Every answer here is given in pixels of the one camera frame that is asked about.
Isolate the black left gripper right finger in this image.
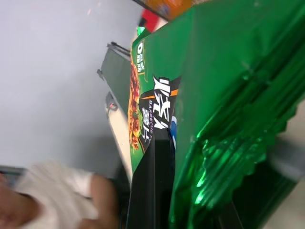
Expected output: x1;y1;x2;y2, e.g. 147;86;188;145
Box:
215;161;299;229

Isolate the small green snack package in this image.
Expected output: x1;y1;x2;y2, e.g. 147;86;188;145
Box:
136;26;148;39

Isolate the person in white t-shirt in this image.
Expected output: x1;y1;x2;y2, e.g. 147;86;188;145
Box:
0;159;121;229

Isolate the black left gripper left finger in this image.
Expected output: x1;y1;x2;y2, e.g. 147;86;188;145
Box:
125;128;177;229

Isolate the red snack package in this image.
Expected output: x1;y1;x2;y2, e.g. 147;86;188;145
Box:
140;9;169;33

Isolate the green barbecue chips bag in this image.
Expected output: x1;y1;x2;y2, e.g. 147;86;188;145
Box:
128;0;305;229

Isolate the orange snack bag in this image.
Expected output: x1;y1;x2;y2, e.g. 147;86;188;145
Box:
142;0;193;20

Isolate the dark green conveyor belt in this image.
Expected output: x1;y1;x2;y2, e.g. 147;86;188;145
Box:
96;42;132;117

